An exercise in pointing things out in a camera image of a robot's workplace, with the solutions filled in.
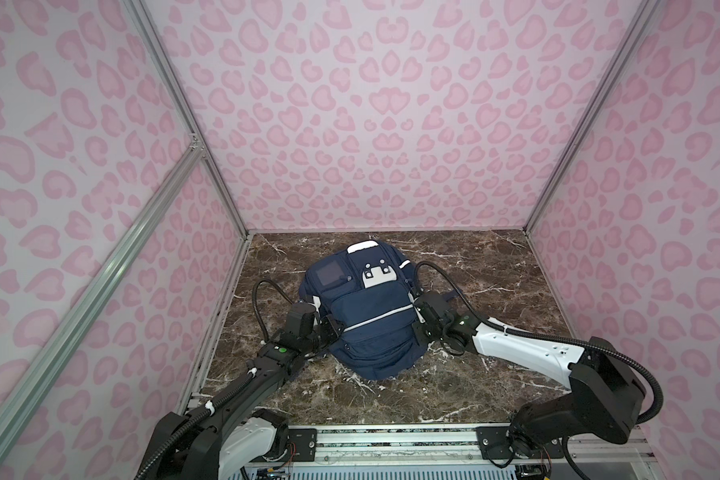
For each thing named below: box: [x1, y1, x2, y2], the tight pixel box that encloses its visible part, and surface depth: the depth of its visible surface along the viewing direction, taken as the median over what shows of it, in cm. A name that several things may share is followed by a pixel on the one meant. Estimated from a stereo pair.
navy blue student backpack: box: [299, 241, 427, 380], surface depth 88 cm
